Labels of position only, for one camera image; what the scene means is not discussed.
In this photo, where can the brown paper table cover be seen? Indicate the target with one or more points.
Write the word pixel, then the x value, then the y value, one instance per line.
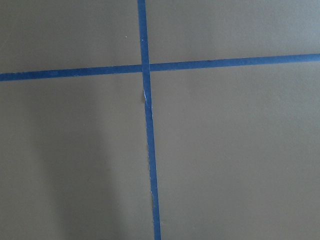
pixel 159 119

